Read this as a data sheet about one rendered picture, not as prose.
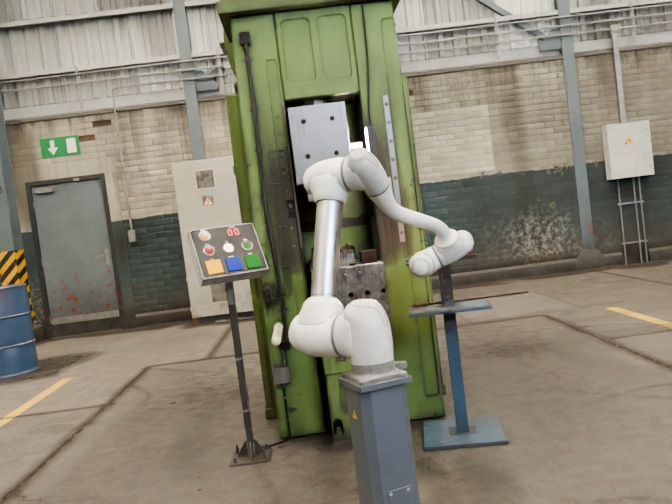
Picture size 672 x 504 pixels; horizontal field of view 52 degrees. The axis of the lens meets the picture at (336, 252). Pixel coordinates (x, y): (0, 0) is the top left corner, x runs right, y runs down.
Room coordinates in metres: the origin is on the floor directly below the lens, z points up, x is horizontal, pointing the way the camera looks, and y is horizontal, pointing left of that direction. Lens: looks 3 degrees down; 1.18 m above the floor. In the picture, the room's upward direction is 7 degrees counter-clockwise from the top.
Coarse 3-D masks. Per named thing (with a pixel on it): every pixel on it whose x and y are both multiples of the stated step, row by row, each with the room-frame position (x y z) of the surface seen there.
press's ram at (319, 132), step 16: (288, 112) 3.61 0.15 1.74; (304, 112) 3.61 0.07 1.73; (320, 112) 3.62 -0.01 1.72; (336, 112) 3.62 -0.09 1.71; (304, 128) 3.61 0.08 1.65; (320, 128) 3.62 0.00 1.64; (336, 128) 3.62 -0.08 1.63; (304, 144) 3.61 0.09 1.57; (320, 144) 3.61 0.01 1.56; (336, 144) 3.62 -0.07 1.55; (352, 144) 3.81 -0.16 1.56; (304, 160) 3.61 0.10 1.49; (320, 160) 3.61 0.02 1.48
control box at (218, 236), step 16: (240, 224) 3.54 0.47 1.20; (192, 240) 3.39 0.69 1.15; (208, 240) 3.42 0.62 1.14; (224, 240) 3.45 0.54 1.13; (240, 240) 3.48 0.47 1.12; (256, 240) 3.52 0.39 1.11; (192, 256) 3.40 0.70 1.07; (208, 256) 3.37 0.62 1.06; (224, 256) 3.40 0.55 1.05; (240, 256) 3.43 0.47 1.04; (224, 272) 3.35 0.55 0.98; (240, 272) 3.38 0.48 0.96; (256, 272) 3.43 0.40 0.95
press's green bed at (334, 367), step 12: (324, 360) 3.55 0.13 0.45; (336, 360) 3.57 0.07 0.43; (348, 360) 3.56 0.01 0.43; (324, 372) 3.55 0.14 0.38; (336, 372) 3.56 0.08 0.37; (336, 384) 3.56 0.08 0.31; (336, 396) 3.56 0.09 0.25; (336, 408) 3.56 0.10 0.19; (336, 420) 3.61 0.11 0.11; (348, 420) 3.56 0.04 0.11; (336, 432) 3.57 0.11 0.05; (348, 432) 3.56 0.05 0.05
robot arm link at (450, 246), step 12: (384, 192) 2.64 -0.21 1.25; (384, 204) 2.68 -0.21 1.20; (396, 204) 2.73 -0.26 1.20; (396, 216) 2.74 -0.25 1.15; (408, 216) 2.76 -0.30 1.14; (420, 216) 2.79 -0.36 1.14; (432, 228) 2.82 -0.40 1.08; (444, 228) 2.84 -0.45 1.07; (444, 240) 2.86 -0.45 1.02; (456, 240) 2.87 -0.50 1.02; (468, 240) 2.89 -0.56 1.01; (444, 252) 2.88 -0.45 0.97; (456, 252) 2.88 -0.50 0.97; (468, 252) 2.92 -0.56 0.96; (444, 264) 2.92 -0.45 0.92
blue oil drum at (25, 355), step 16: (0, 288) 6.77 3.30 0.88; (16, 288) 6.89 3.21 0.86; (0, 304) 6.76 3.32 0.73; (16, 304) 6.87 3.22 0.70; (0, 320) 6.75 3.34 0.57; (16, 320) 6.84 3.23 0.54; (0, 336) 6.74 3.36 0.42; (16, 336) 6.83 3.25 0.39; (32, 336) 7.03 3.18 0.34; (0, 352) 6.74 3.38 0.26; (16, 352) 6.81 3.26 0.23; (32, 352) 6.98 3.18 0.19; (0, 368) 6.73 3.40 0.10; (16, 368) 6.79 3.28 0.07; (32, 368) 6.94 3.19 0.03
